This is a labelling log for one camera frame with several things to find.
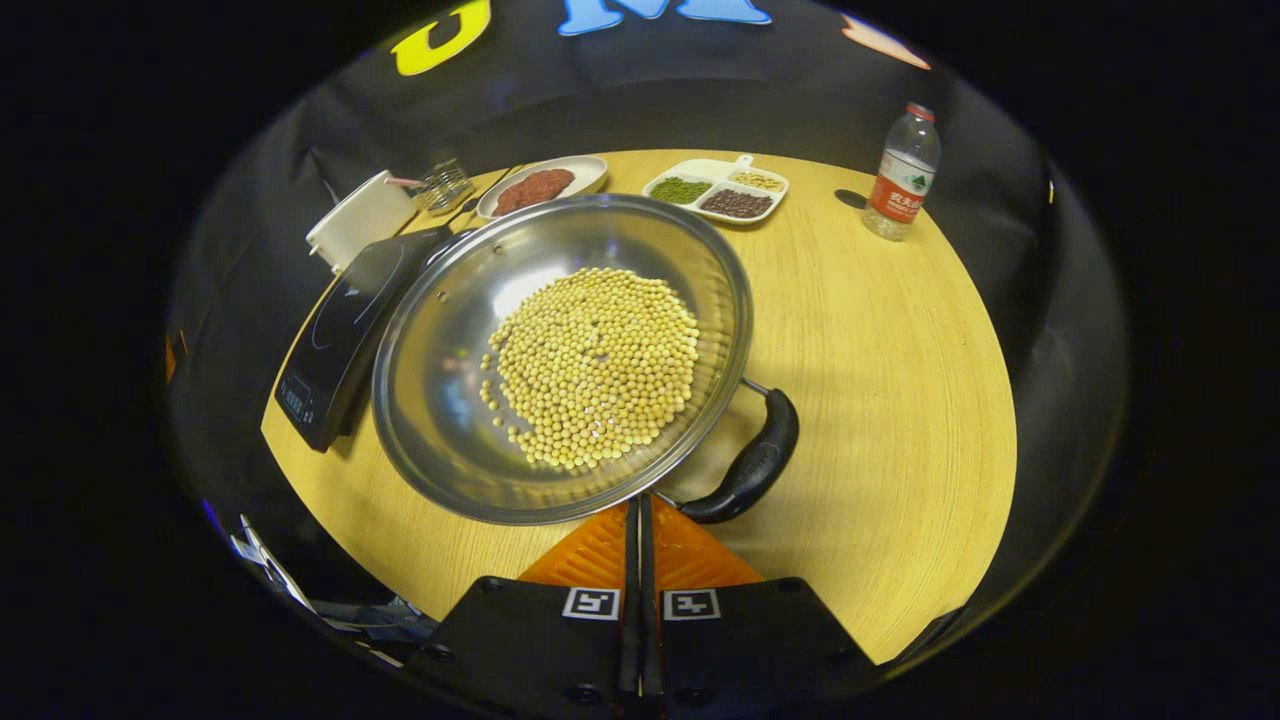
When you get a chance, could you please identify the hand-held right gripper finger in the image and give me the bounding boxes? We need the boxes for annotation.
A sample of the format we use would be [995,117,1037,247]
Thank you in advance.
[425,497,642,716]
[640,495,881,716]

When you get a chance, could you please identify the steel pot with black handles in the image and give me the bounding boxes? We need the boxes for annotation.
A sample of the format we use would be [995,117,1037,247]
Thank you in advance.
[370,193,801,527]

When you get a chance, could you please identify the black induction cooktop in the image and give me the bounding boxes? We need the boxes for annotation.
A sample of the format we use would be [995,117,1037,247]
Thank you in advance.
[274,225,456,453]

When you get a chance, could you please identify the pile of soybeans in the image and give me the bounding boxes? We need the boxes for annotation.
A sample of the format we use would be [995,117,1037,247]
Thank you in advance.
[478,266,701,473]

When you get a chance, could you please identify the white toaster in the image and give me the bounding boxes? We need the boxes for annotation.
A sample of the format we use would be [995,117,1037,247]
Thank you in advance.
[305,170,419,276]

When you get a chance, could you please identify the pile of dark red beans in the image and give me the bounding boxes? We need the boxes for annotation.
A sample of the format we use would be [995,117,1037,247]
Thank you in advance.
[700,189,774,219]

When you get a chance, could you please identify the red meat slices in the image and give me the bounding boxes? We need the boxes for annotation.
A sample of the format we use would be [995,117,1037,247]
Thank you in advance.
[492,168,576,217]

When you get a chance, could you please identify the white round plate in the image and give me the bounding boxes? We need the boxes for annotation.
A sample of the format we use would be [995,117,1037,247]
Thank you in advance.
[476,155,609,221]

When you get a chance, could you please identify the white divided dish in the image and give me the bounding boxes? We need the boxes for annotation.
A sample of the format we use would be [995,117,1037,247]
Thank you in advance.
[642,153,790,227]

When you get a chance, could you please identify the clear plastic water bottle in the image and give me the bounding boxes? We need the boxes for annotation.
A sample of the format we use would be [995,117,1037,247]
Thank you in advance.
[862,101,942,242]

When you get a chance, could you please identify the small wire mesh basket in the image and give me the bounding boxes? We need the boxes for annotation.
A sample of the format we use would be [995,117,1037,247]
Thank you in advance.
[415,157,476,216]

